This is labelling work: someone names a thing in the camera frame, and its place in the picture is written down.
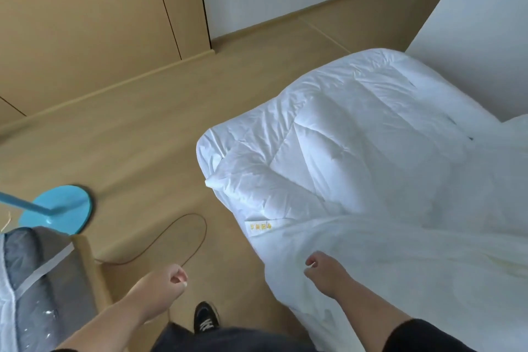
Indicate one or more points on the person's left fingers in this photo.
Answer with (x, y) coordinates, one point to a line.
(180, 277)

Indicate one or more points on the yellow duvet label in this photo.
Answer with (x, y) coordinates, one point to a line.
(260, 226)

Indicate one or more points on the dark trousers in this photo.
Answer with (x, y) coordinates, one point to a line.
(231, 341)

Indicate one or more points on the blue floor lamp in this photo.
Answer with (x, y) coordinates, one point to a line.
(62, 207)

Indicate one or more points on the black sleeve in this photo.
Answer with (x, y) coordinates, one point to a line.
(425, 339)

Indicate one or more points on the person's left forearm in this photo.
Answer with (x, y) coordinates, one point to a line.
(107, 323)

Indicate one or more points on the black and white shoe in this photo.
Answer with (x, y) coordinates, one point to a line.
(205, 316)

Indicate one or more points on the white quilted duvet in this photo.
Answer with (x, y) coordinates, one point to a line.
(350, 133)

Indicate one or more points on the person's right fingers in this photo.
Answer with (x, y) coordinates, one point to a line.
(313, 265)

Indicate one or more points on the person's right hand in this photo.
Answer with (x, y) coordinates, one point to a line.
(330, 275)

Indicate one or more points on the light wooden furniture frame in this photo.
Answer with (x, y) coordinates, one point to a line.
(93, 273)

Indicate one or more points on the white duvet cover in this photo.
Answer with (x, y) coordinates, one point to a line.
(433, 281)

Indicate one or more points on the person's left hand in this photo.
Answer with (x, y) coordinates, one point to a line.
(159, 288)

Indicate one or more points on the grey cushion in clear plastic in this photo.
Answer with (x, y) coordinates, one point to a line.
(37, 290)

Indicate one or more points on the light wooden wardrobe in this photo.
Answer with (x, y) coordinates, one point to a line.
(90, 13)

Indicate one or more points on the person's right forearm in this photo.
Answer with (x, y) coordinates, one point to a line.
(367, 314)

